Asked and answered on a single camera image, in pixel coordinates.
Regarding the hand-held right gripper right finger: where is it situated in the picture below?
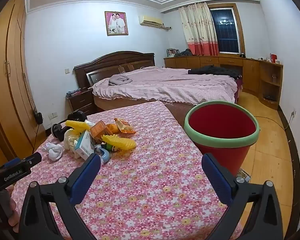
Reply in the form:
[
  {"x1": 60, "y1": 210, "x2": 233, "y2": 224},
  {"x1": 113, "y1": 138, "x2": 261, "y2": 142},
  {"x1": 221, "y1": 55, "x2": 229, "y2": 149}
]
[{"x1": 202, "y1": 152, "x2": 283, "y2": 240}]

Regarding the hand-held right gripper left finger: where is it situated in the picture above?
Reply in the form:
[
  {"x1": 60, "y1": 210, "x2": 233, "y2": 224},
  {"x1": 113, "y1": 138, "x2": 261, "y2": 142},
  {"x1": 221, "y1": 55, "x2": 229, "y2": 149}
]
[{"x1": 18, "y1": 152, "x2": 102, "y2": 240}]

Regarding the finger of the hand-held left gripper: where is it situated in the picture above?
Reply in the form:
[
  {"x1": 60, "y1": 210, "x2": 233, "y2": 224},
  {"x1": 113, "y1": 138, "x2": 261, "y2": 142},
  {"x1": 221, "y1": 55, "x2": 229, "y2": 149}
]
[{"x1": 2, "y1": 152, "x2": 42, "y2": 172}]

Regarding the red bin with green rim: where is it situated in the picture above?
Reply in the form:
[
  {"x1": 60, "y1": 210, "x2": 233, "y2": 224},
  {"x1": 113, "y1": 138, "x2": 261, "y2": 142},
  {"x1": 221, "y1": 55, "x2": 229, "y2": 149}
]
[{"x1": 184, "y1": 101, "x2": 261, "y2": 178}]

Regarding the orange snack packet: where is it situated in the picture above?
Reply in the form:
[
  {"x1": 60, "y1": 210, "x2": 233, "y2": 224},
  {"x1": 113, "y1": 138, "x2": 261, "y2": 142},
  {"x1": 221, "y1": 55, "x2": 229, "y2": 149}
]
[{"x1": 114, "y1": 117, "x2": 137, "y2": 134}]

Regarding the person's left hand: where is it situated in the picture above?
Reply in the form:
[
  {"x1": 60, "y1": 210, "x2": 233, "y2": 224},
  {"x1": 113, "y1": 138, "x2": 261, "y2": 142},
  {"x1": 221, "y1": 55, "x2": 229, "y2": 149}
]
[{"x1": 0, "y1": 184, "x2": 20, "y2": 233}]

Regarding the light blue plastic hook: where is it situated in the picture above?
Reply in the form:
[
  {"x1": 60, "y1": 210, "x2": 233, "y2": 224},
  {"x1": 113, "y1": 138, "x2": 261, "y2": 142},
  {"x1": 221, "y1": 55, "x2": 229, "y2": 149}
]
[{"x1": 95, "y1": 147, "x2": 111, "y2": 164}]

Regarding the white and blue box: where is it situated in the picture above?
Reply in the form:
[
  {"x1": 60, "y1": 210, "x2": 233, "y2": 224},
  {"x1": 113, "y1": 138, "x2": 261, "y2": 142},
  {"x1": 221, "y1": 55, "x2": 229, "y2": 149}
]
[{"x1": 74, "y1": 130, "x2": 95, "y2": 160}]

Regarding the yellow corn toy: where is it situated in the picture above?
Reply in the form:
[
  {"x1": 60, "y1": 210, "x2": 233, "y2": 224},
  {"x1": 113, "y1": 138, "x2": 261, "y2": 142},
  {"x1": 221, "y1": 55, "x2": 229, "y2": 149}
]
[
  {"x1": 65, "y1": 120, "x2": 93, "y2": 132},
  {"x1": 101, "y1": 134, "x2": 137, "y2": 151}
]

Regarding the orange cardboard box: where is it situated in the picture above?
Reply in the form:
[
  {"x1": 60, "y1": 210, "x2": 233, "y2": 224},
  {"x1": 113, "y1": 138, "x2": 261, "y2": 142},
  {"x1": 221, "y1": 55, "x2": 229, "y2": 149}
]
[{"x1": 90, "y1": 120, "x2": 113, "y2": 140}]

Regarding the pink floral tablecloth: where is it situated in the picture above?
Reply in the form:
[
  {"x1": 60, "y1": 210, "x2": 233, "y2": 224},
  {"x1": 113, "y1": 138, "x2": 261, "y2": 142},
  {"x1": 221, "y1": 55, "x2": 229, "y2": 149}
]
[{"x1": 11, "y1": 101, "x2": 243, "y2": 240}]

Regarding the dark wooden nightstand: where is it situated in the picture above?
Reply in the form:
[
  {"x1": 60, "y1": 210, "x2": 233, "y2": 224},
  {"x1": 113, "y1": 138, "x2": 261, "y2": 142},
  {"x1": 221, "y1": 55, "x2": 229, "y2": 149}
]
[{"x1": 66, "y1": 89, "x2": 98, "y2": 117}]

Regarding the clutter on nightstand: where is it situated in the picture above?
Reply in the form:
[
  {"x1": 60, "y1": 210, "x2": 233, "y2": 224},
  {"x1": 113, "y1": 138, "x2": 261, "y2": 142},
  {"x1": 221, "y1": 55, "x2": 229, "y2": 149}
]
[{"x1": 66, "y1": 88, "x2": 82, "y2": 97}]

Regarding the wooden wardrobe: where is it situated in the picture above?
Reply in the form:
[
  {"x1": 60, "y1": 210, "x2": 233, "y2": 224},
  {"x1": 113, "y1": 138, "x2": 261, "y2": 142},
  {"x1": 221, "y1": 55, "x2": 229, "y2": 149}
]
[{"x1": 0, "y1": 0, "x2": 48, "y2": 170}]

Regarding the dark framed picture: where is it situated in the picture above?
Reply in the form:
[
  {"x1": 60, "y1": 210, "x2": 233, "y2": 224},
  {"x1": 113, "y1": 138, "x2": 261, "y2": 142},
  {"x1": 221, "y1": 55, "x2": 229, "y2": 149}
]
[{"x1": 85, "y1": 70, "x2": 120, "y2": 88}]

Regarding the pink bedspread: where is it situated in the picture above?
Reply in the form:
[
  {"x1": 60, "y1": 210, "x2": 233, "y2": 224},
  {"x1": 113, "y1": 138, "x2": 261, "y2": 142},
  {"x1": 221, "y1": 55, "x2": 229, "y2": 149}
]
[{"x1": 91, "y1": 66, "x2": 238, "y2": 105}]

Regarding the dark clothes pile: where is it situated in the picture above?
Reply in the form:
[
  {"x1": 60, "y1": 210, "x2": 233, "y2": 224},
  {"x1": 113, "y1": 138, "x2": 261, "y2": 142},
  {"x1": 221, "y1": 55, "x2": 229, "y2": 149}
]
[{"x1": 188, "y1": 64, "x2": 241, "y2": 78}]

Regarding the wooden cabinet unit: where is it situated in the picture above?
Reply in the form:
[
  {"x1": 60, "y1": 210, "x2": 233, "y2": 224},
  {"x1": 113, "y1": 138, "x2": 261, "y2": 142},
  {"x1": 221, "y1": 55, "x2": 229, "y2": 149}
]
[{"x1": 164, "y1": 55, "x2": 283, "y2": 110}]

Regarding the dark wooden bed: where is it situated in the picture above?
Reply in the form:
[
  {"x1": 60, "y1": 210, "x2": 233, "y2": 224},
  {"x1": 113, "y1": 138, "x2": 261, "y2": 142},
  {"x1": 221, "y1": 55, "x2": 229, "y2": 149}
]
[{"x1": 73, "y1": 51, "x2": 243, "y2": 113}]

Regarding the dark clothes heap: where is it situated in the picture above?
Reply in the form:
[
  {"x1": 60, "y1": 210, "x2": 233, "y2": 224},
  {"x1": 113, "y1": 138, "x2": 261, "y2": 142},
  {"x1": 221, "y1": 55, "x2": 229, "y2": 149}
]
[{"x1": 174, "y1": 49, "x2": 193, "y2": 57}]

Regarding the window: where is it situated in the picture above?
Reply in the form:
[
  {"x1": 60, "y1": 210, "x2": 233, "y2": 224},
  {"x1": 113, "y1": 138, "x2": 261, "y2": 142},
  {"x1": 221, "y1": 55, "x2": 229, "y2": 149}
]
[{"x1": 207, "y1": 3, "x2": 246, "y2": 55}]

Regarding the cream and red curtain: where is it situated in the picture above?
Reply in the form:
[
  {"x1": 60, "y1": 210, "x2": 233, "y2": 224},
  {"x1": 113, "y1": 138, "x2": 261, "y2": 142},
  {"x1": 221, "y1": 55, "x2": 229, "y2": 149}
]
[{"x1": 178, "y1": 2, "x2": 219, "y2": 57}]

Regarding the black plug with cable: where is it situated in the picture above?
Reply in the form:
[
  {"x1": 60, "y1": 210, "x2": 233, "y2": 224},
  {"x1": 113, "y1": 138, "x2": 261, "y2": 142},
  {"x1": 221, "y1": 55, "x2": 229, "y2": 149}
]
[{"x1": 34, "y1": 107, "x2": 44, "y2": 140}]

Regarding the framed wall photo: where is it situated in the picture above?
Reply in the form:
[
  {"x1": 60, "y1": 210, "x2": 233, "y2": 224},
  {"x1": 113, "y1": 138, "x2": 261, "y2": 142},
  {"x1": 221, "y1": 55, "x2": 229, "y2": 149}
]
[{"x1": 104, "y1": 11, "x2": 128, "y2": 36}]

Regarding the wall air conditioner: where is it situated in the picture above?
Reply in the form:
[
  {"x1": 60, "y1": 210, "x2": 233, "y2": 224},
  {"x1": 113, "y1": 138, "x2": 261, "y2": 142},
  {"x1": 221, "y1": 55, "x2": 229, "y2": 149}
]
[{"x1": 138, "y1": 14, "x2": 172, "y2": 30}]

